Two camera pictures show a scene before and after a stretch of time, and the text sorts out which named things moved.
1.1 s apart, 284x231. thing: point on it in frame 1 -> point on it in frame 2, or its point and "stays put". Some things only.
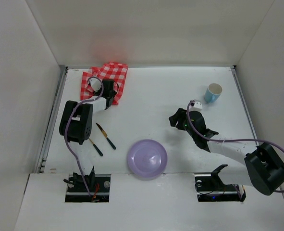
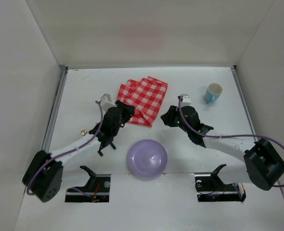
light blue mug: [213, 93] stays put
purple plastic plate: [147, 158] stays put
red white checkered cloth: [117, 72] -> [146, 96]
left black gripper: [108, 84] -> [123, 111]
